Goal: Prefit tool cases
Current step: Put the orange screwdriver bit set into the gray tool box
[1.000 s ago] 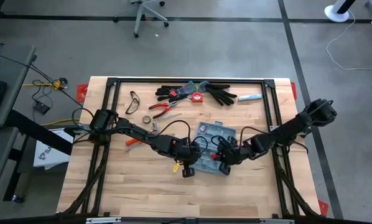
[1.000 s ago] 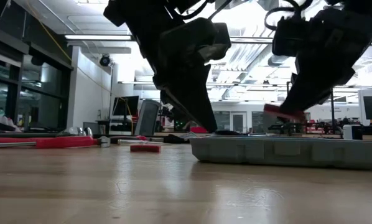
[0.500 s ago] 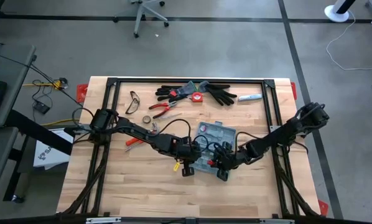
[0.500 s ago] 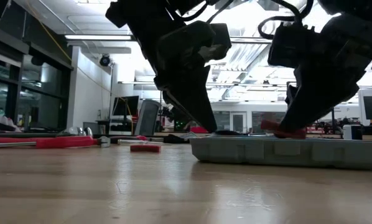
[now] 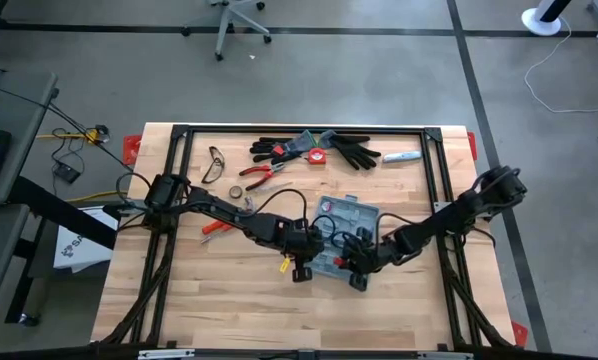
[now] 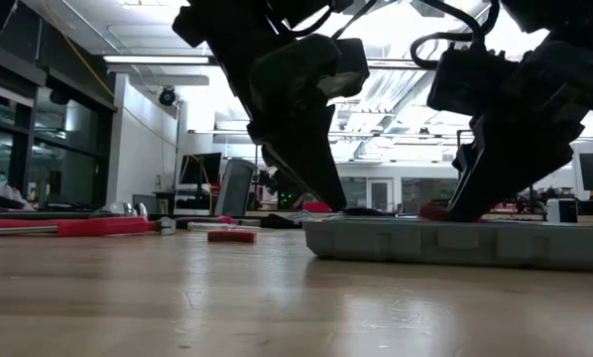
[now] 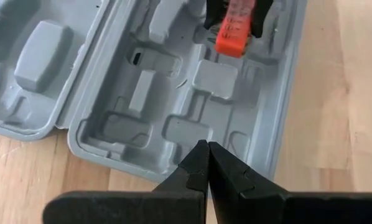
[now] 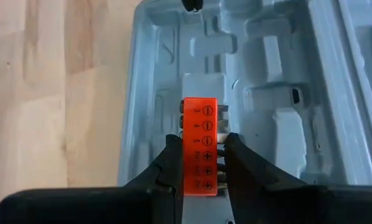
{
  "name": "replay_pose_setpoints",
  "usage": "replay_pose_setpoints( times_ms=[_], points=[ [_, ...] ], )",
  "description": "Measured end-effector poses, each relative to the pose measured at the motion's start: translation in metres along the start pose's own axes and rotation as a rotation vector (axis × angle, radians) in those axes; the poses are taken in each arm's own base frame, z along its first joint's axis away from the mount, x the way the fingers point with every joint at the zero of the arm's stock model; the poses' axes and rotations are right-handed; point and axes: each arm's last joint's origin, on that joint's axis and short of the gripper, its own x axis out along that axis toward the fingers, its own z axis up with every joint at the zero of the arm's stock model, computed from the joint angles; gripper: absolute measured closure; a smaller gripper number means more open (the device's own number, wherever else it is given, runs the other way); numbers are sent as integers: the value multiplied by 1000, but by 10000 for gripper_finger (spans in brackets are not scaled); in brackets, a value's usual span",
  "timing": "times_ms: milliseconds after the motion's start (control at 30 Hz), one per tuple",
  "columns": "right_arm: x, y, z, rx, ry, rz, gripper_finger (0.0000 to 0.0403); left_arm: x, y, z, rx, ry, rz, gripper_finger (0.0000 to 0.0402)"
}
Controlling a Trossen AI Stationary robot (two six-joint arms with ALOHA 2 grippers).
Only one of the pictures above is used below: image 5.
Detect red handled screwdriver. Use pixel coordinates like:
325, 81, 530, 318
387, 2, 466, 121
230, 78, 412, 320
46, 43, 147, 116
199, 224, 236, 246

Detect black diagonal bar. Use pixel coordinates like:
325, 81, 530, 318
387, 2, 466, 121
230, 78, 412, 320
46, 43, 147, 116
7, 175, 119, 250

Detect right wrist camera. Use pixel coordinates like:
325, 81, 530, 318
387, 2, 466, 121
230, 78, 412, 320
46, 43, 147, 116
348, 272, 369, 293

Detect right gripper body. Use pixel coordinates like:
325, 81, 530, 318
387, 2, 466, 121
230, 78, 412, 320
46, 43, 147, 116
342, 239, 385, 275

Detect black work glove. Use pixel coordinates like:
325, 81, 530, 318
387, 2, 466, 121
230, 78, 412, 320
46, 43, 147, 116
248, 129, 317, 166
318, 129, 383, 172

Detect black floor cable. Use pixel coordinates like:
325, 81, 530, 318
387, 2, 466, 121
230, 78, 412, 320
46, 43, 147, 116
0, 64, 153, 206

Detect black power adapter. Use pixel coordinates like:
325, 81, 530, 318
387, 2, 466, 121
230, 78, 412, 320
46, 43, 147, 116
52, 162, 83, 185

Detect yellow plug with cable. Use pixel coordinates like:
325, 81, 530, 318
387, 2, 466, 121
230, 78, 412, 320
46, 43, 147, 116
35, 124, 112, 147

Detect yellow cable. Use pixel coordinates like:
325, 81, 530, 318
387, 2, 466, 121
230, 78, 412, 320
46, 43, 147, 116
64, 189, 130, 204

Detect black clamp handle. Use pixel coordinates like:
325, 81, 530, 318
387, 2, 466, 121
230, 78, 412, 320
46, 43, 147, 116
102, 198, 148, 219

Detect red handled pliers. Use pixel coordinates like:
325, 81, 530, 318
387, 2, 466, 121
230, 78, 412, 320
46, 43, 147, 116
237, 162, 287, 193

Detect white round stand base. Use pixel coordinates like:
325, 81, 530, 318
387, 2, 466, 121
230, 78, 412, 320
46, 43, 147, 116
520, 0, 576, 38

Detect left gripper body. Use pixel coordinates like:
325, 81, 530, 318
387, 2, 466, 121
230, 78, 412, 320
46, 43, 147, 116
280, 222, 326, 264

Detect white cardboard box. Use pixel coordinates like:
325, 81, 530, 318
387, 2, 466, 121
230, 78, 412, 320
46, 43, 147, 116
53, 207, 120, 274

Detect grey plastic tool case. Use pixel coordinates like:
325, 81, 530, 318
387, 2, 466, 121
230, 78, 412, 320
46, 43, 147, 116
307, 194, 382, 282

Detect clear safety glasses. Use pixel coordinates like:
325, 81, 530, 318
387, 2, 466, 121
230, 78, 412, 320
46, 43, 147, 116
200, 145, 227, 185

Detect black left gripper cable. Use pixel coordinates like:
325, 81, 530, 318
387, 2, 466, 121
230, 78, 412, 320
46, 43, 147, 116
248, 188, 336, 249

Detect white floor cable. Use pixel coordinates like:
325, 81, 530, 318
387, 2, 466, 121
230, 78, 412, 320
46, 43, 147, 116
522, 16, 598, 115

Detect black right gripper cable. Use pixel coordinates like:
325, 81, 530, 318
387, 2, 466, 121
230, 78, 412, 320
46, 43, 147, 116
376, 213, 423, 236

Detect silver bracket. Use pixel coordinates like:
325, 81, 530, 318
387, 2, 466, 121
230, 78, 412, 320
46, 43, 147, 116
417, 351, 475, 360
137, 348, 197, 360

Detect grey utility knife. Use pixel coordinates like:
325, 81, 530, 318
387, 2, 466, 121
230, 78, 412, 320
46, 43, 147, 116
382, 150, 424, 164

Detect red handled claw hammer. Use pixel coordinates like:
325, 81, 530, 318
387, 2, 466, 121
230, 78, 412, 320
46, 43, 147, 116
201, 195, 257, 237

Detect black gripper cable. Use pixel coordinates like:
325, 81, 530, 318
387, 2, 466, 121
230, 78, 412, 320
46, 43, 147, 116
376, 213, 423, 236
248, 188, 336, 249

